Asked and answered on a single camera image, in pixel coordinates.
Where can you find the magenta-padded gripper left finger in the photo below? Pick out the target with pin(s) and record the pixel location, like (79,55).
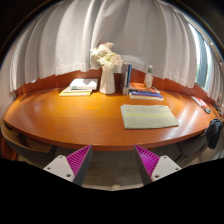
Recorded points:
(62,167)

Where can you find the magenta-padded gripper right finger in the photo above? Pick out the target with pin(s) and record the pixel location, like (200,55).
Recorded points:
(160,167)

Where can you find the grey-green towel with yellow stripe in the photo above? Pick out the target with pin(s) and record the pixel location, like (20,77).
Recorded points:
(148,116)

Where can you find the blue flat book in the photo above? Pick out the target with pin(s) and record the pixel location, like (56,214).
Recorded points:
(146,95)

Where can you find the small black device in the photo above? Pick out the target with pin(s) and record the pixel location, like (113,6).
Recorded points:
(207,110)

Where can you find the yellow book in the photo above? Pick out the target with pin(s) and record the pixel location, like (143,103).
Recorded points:
(75,93)

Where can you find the red and white booklet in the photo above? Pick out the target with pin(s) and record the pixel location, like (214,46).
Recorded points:
(199,101)

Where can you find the white book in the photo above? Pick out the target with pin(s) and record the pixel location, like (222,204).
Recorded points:
(84,83)

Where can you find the clear plastic bottle green cap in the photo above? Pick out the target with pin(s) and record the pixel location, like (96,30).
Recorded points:
(148,79)

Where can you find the grey upright book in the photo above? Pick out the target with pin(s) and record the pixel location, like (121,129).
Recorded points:
(124,78)

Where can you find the white ceramic vase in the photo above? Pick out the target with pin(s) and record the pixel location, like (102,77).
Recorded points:
(107,81)

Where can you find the blue upright book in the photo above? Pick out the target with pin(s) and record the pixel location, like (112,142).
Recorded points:
(129,75)

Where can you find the window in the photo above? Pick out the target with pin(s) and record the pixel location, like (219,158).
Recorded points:
(201,60)

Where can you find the white and pink flower bouquet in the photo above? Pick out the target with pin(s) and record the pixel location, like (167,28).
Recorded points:
(106,56)

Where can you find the white curtain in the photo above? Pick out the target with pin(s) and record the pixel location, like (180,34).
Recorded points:
(110,26)

